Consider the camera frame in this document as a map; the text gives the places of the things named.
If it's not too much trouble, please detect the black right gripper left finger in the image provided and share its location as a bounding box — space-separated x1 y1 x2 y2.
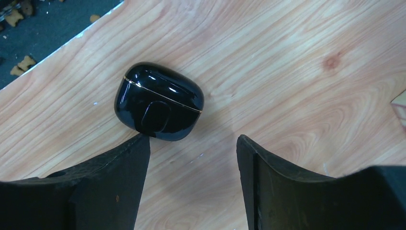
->
0 134 150 230

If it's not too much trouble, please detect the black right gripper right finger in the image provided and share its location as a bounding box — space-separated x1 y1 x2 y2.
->
236 135 406 230

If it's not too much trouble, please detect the black earbud charging case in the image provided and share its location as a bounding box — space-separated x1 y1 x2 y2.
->
114 62 204 141

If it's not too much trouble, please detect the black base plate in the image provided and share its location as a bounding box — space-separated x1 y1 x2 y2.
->
0 0 121 88

